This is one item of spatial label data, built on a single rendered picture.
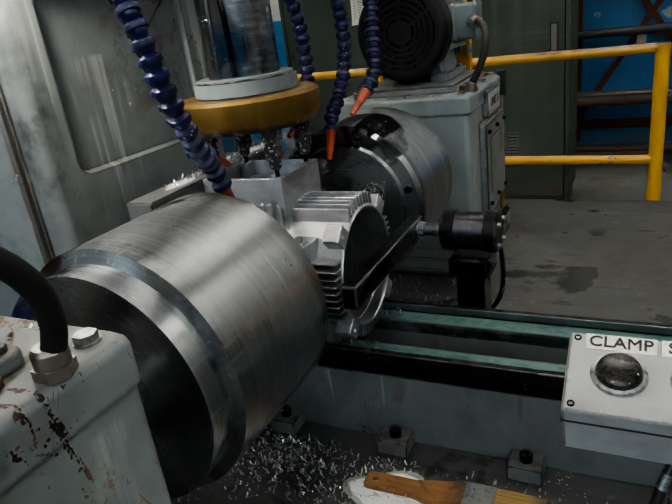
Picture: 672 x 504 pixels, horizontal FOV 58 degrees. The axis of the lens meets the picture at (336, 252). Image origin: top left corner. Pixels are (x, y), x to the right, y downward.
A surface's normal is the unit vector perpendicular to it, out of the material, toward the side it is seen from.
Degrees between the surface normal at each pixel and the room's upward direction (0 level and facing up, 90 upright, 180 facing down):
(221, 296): 54
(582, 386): 21
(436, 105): 90
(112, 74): 90
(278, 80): 90
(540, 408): 90
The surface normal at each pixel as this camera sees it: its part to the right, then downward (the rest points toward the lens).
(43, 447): 0.90, 0.05
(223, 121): -0.20, 0.38
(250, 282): 0.66, -0.50
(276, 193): -0.42, 0.38
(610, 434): -0.34, 0.69
